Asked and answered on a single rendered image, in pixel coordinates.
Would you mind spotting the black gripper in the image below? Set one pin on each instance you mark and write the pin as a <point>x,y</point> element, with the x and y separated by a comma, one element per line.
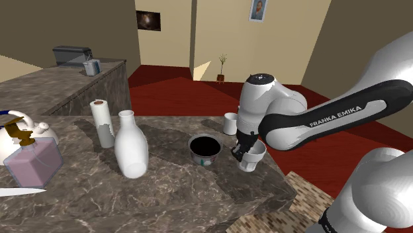
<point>247,140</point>

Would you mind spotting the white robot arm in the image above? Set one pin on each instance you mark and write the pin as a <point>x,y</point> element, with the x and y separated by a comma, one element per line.
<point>338,119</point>

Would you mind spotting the white ribbed cup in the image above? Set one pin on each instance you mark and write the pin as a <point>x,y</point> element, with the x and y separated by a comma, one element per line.
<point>253,159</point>

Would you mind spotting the white plain mug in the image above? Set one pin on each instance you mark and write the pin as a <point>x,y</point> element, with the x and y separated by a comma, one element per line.
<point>230,124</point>

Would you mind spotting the potted twig plant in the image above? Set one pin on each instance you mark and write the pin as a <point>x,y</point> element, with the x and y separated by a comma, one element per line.
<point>221,77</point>

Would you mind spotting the white bottle vase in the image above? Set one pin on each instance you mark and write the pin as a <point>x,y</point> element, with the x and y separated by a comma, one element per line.
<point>130,148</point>

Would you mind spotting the white paper towel roll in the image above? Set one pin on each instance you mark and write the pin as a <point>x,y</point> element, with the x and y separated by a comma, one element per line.
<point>102,122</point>

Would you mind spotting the white and blue carton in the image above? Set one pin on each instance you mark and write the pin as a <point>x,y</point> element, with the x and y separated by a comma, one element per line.
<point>92,67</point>

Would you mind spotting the grey toaster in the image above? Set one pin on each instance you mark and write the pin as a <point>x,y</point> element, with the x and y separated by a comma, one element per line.
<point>71,56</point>

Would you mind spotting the pink spray bottle brown trigger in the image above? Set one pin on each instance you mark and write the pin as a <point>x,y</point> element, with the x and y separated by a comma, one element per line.
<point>34,163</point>

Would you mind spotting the white knife blade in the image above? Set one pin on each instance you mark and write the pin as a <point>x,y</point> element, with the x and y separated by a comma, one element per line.
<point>19,192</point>

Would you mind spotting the portrait wall picture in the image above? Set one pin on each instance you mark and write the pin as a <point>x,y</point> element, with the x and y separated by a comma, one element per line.
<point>258,10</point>

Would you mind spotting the dark wall picture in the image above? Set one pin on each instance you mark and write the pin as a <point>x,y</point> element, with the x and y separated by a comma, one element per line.
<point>148,20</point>

